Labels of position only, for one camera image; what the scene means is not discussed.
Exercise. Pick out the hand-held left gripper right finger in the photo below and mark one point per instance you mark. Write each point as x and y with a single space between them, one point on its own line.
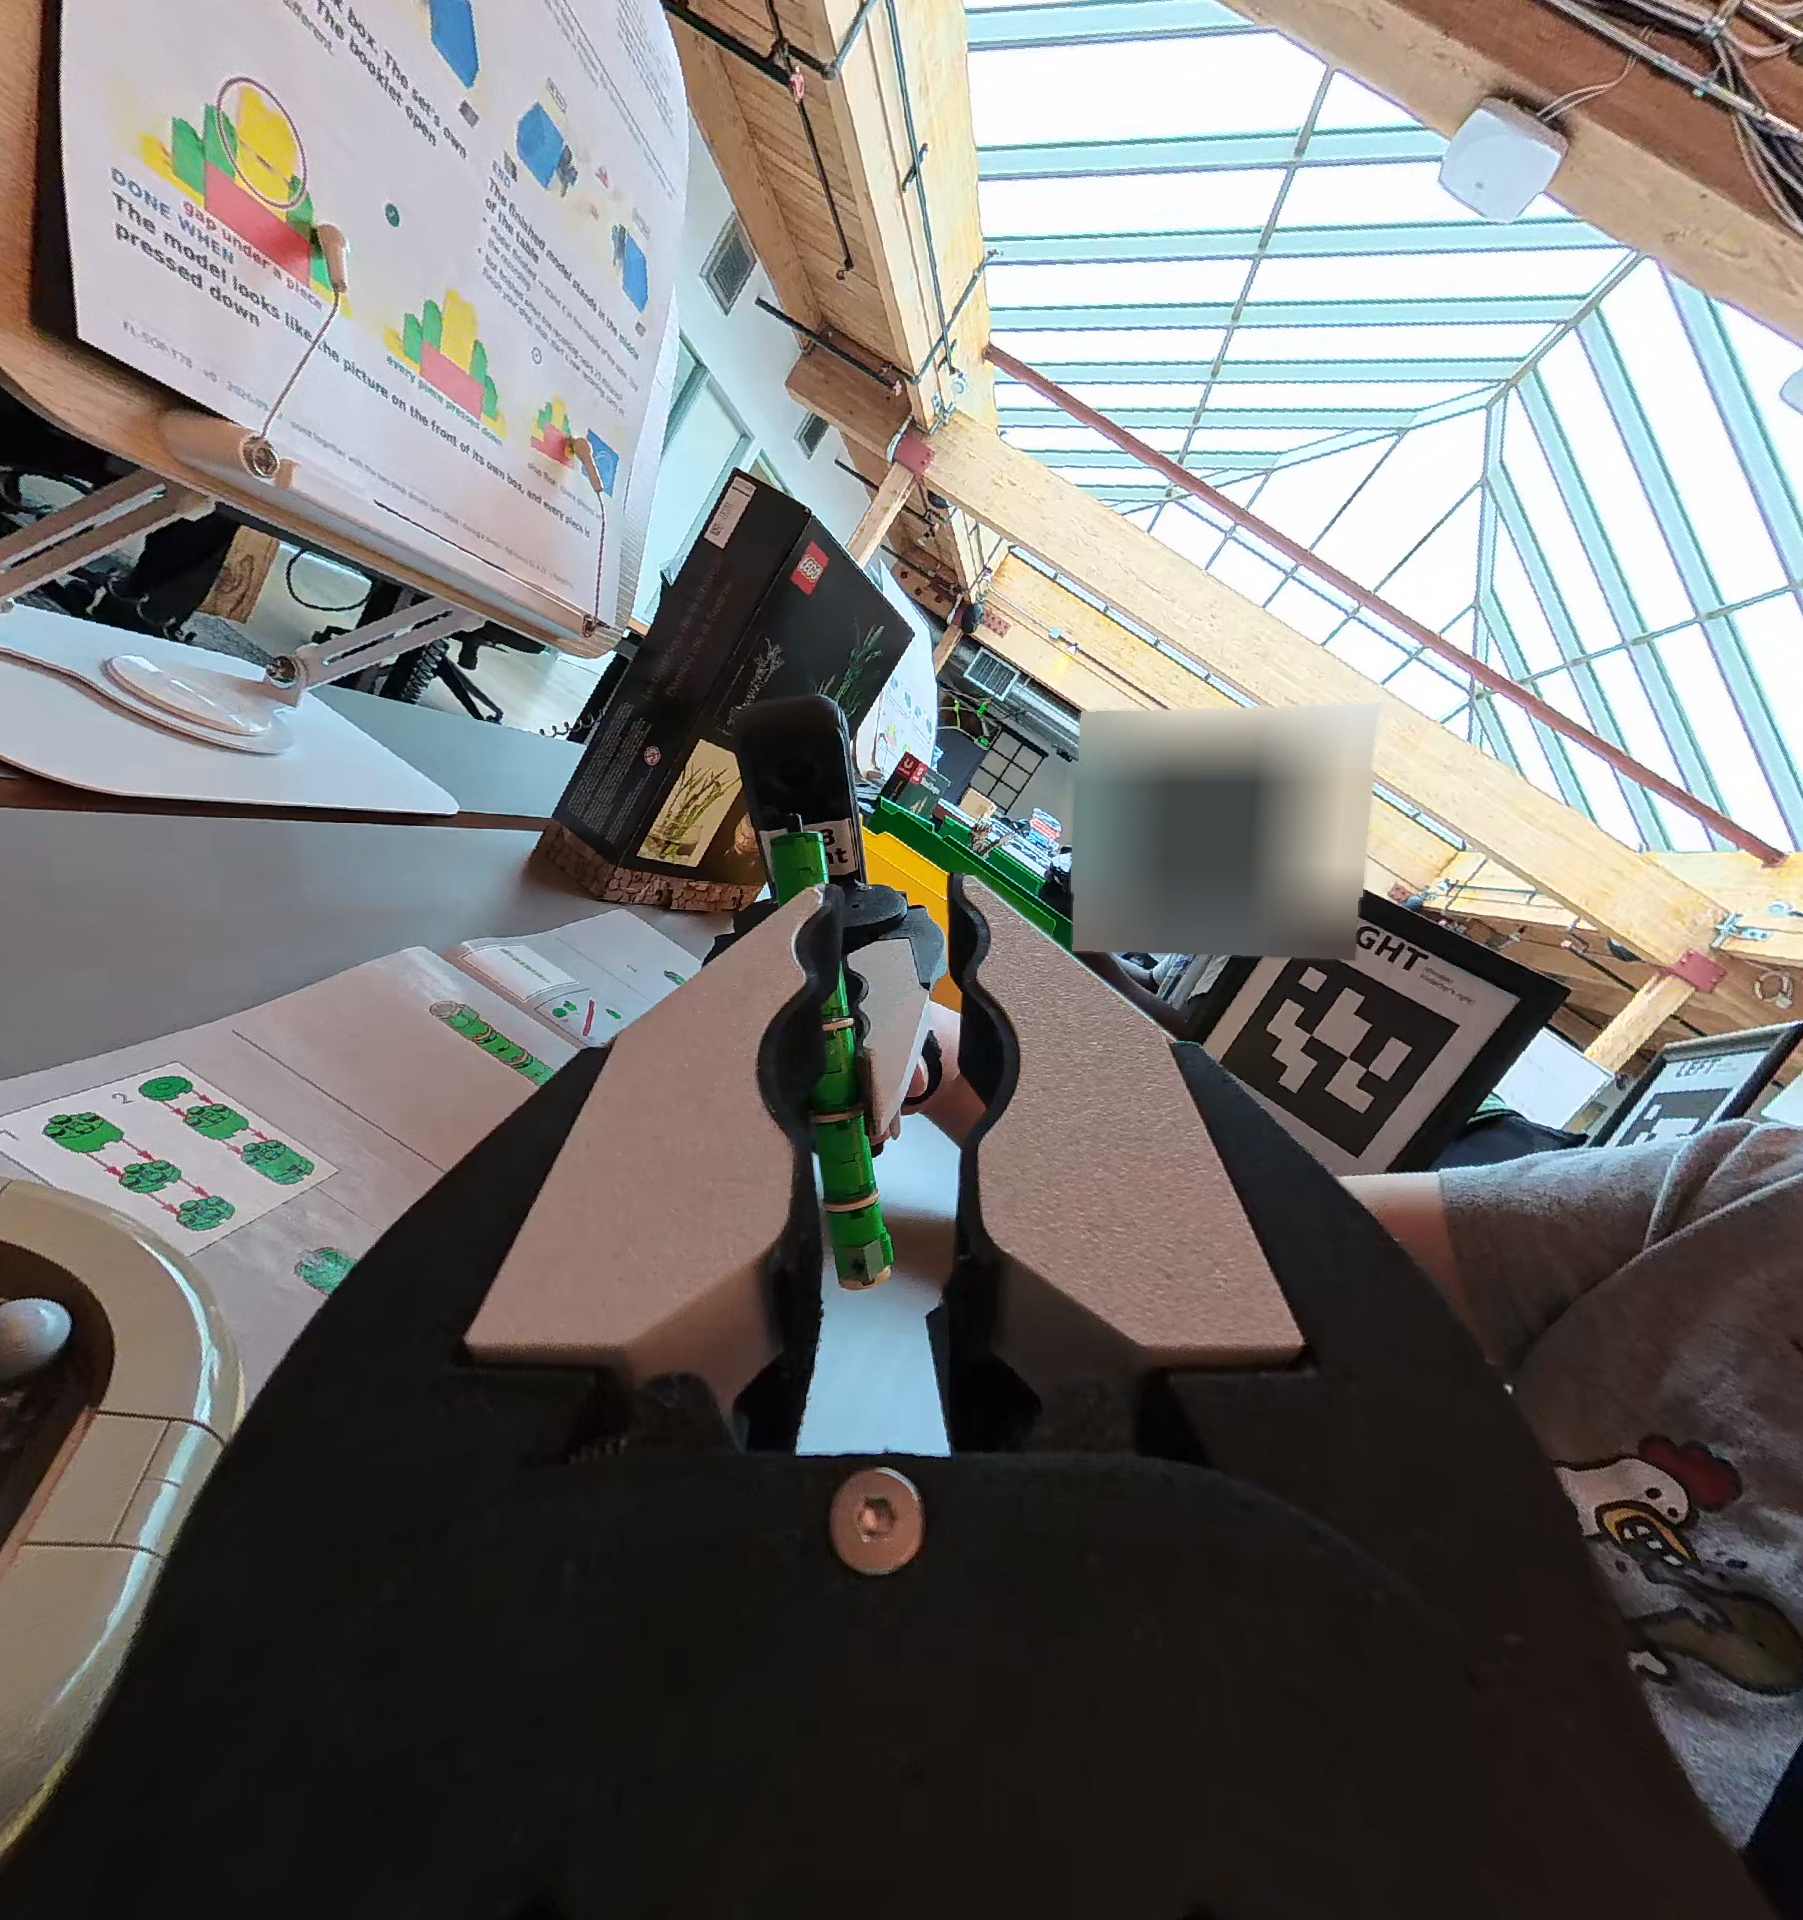
1126 1200

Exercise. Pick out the person's printed grey shirt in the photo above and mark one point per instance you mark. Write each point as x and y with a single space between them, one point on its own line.
1666 1274

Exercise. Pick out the person's right forearm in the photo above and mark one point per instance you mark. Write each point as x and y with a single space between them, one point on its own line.
1405 1222

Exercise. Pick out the white ceiling access point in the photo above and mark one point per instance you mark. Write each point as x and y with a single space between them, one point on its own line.
1501 159

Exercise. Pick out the printed instruction sheet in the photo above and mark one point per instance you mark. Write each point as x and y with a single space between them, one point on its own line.
391 299

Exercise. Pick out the green plastic bin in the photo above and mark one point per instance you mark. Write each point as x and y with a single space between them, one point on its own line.
991 878

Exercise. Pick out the yellow plastic bin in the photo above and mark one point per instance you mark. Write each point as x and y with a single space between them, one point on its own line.
902 878

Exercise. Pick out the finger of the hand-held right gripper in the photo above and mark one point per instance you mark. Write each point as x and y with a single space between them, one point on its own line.
895 1036

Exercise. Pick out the tan brick pot model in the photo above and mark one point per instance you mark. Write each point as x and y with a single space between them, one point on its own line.
107 1501

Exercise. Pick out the grey desk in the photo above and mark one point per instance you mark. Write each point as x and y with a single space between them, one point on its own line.
167 901

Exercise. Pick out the person's right hand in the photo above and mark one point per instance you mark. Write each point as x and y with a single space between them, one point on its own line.
961 1087

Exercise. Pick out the small dark box red label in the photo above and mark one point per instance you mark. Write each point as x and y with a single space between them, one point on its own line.
913 776

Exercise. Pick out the black framed marker sign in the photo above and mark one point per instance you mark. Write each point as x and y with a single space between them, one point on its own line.
1337 1036
1695 1087

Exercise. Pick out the black product box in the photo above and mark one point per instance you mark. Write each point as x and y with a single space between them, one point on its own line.
722 660

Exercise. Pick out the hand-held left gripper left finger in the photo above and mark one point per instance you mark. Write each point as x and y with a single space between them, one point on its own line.
646 1200

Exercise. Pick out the white picture sheet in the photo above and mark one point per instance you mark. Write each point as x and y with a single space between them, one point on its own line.
902 676

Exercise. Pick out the open instruction booklet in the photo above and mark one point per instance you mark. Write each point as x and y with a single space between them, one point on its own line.
317 1081

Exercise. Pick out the green brick bamboo stalk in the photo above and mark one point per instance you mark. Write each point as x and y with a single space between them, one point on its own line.
852 1200

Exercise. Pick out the red ceiling pipe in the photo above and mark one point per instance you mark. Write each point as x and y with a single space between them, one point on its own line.
1365 591

